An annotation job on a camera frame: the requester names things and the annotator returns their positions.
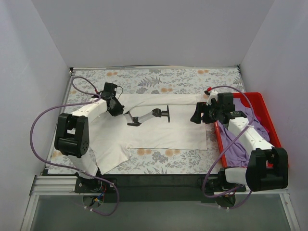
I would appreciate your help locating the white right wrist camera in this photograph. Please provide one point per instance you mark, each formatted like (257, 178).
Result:
(211, 94)

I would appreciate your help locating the aluminium table frame rail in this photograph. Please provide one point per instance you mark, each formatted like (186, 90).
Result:
(46, 185)

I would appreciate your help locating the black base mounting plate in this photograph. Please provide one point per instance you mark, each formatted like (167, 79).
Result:
(167, 187)

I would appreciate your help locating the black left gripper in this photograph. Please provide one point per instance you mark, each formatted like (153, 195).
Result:
(114, 105)

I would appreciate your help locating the white t shirt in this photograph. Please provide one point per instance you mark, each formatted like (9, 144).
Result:
(111, 139)

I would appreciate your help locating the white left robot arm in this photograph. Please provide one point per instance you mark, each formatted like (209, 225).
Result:
(72, 137)

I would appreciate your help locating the floral patterned table mat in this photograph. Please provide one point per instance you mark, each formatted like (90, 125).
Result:
(164, 81)

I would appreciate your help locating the pink garment in bin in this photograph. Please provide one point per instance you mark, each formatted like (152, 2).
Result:
(260, 121)

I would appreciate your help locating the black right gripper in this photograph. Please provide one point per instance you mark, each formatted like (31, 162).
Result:
(205, 113)

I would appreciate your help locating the red plastic bin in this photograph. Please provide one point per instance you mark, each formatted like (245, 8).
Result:
(260, 109)

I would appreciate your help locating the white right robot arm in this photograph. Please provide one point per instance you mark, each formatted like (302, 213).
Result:
(267, 165)

